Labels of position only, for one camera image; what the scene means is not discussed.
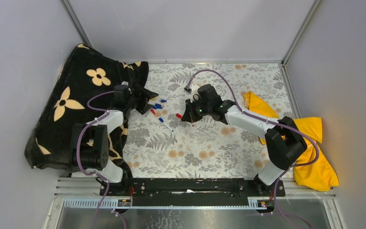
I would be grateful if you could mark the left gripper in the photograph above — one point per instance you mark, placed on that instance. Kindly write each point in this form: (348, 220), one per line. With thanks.
(145, 94)

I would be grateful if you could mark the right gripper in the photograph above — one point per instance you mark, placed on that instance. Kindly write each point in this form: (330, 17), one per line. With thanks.
(189, 116)

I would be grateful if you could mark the blue capped marker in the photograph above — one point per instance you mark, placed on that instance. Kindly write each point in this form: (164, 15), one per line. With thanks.
(165, 124)

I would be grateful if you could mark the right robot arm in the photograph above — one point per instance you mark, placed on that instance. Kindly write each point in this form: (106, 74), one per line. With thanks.
(283, 140)

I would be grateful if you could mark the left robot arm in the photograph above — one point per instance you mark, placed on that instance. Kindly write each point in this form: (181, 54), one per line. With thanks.
(90, 146)

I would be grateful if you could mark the black floral blanket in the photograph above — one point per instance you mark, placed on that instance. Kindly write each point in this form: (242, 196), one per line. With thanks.
(76, 98)

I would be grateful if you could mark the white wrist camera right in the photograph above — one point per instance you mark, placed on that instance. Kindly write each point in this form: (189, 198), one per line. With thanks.
(193, 91)

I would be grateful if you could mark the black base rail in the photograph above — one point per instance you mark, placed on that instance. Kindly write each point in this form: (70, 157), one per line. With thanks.
(192, 192)

